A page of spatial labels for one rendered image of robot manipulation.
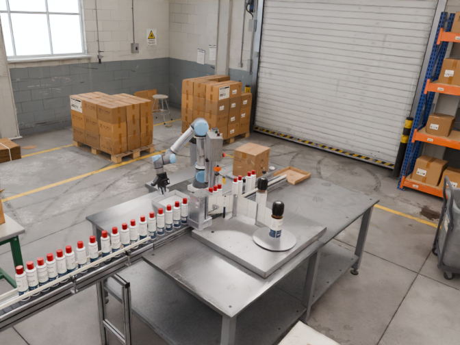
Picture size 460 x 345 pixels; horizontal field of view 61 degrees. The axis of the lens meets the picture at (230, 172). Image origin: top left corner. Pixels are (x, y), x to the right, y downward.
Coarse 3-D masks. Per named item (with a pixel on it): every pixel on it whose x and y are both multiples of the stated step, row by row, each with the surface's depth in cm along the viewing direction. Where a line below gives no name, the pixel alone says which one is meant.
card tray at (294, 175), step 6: (288, 168) 413; (294, 168) 410; (276, 174) 397; (282, 174) 401; (288, 174) 402; (294, 174) 403; (300, 174) 404; (306, 174) 402; (288, 180) 387; (294, 180) 388; (300, 180) 385
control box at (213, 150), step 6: (210, 132) 304; (210, 138) 290; (216, 138) 292; (222, 138) 293; (210, 144) 292; (216, 144) 293; (210, 150) 294; (216, 150) 295; (210, 156) 296; (216, 156) 297
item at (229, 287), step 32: (288, 192) 362; (320, 192) 366; (352, 192) 370; (96, 224) 291; (128, 224) 294; (160, 256) 259; (192, 256) 261; (224, 256) 263; (192, 288) 231; (224, 288) 233; (256, 288) 235
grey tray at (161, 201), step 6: (168, 192) 336; (174, 192) 341; (180, 192) 338; (156, 198) 326; (162, 198) 332; (168, 198) 336; (174, 198) 337; (180, 198) 337; (186, 198) 334; (156, 204) 320; (162, 204) 325; (174, 204) 326; (180, 204) 322
